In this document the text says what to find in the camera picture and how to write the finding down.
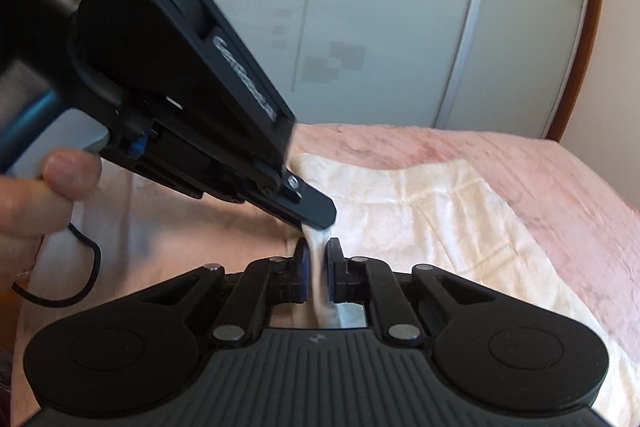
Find white glass wardrobe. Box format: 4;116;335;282
215;0;588;138

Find pink bed sheet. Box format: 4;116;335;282
8;121;640;427

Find black cable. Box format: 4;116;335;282
10;222;103;308

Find person's left hand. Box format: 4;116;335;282
0;150;102;291

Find brown wooden door frame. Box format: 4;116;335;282
546;0;609;142

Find cream white pants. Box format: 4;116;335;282
290;154;639;426

